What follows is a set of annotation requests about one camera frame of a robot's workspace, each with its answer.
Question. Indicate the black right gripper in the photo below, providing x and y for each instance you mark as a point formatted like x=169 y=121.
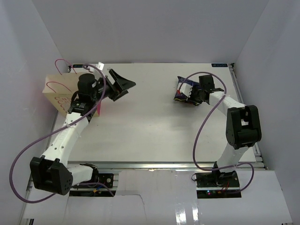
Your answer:
x=193 y=89

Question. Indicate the white cardboard front panel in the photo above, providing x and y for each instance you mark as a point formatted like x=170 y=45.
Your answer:
x=167 y=198

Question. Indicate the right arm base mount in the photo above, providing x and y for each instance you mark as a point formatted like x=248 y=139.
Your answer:
x=207 y=187

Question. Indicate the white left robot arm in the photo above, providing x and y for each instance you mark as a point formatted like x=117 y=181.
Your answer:
x=50 y=171

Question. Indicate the blue label back right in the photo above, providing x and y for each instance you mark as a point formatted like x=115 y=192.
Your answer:
x=219 y=65

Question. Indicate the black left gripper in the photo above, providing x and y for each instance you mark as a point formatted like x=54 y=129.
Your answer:
x=123 y=84

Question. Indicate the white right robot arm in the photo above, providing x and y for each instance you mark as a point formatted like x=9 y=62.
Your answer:
x=243 y=128

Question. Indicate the beige and pink paper bag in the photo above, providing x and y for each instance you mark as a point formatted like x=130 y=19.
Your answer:
x=59 y=88

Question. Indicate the large dark blue snack bag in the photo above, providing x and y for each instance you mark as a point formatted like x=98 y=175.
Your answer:
x=181 y=98

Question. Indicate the blue label back left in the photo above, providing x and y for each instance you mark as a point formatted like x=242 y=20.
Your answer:
x=77 y=65

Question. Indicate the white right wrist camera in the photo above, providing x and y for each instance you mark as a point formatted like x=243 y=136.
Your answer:
x=185 y=89

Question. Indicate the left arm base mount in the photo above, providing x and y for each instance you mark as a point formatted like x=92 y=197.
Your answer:
x=101 y=185

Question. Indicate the blue label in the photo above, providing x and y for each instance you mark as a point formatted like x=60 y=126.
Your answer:
x=219 y=65
x=77 y=65

